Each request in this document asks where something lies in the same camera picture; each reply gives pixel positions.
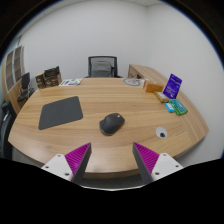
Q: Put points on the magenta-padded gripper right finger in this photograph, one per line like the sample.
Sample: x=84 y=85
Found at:
x=165 y=165

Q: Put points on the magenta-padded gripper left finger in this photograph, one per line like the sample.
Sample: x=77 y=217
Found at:
x=58 y=165

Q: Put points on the black computer mouse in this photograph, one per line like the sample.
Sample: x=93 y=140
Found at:
x=111 y=124

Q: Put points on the dark grey mouse pad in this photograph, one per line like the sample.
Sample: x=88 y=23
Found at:
x=60 y=112

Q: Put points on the small blue box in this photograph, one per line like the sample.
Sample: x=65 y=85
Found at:
x=169 y=107

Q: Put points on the green flat box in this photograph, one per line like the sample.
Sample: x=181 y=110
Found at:
x=179 y=107

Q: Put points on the large black office chair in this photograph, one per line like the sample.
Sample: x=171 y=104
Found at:
x=6 y=126

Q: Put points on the small tan box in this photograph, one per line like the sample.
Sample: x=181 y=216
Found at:
x=161 y=97

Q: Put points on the orange cardboard box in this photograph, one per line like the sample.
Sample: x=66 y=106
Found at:
x=153 y=87

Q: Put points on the purple upright card pack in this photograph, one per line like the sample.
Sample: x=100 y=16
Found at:
x=172 y=86

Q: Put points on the large brown cardboard box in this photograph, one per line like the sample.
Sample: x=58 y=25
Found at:
x=53 y=81

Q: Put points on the white green printed leaflet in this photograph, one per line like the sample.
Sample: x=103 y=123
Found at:
x=70 y=82

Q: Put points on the small brown cardboard box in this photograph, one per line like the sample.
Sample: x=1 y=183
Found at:
x=40 y=81

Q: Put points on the round grey disc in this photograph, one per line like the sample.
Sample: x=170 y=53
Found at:
x=133 y=82

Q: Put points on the black box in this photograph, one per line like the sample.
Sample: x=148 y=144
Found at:
x=52 y=72

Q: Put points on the wooden side desk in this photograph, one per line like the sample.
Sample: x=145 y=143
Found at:
x=146 y=70

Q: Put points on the grey backpack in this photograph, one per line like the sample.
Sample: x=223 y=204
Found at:
x=101 y=69

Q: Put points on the wooden shelf unit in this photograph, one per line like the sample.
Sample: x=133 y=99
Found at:
x=11 y=68

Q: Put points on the black mesh office chair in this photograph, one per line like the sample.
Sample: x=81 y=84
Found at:
x=115 y=66

